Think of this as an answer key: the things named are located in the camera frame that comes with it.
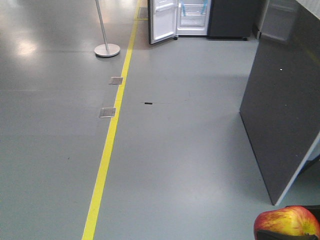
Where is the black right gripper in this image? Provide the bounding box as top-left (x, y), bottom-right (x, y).
top-left (256, 204), bottom-right (320, 240)

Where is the red yellow apple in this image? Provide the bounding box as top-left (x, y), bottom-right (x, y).
top-left (253, 207), bottom-right (320, 239)

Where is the fridge door white inside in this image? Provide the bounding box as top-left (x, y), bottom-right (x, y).
top-left (147, 0), bottom-right (178, 45)

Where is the dark grey fridge body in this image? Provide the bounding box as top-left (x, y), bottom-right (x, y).
top-left (147, 0), bottom-right (261, 41)

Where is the dark speckled kitchen counter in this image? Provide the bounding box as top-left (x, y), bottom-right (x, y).
top-left (239, 0), bottom-right (320, 205)

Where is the metal floor plate near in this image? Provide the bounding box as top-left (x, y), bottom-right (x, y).
top-left (98, 107), bottom-right (117, 118)

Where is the metal floor plate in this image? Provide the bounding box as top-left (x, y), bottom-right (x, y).
top-left (108, 76), bottom-right (124, 85)
top-left (98, 107), bottom-right (117, 118)

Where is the metal floor plate far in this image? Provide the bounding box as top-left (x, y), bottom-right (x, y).
top-left (108, 76), bottom-right (124, 85)

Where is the blue tape middle shelf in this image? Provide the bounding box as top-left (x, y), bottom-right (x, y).
top-left (200, 0), bottom-right (208, 15)

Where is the blue tape shelf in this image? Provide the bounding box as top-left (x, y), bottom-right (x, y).
top-left (200, 0), bottom-right (208, 15)
top-left (180, 0), bottom-right (187, 17)

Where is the silver sign stand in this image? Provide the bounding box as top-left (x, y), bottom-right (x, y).
top-left (94, 0), bottom-right (121, 58)

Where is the blue tape top shelf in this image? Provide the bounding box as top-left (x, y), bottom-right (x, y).
top-left (180, 0), bottom-right (187, 17)

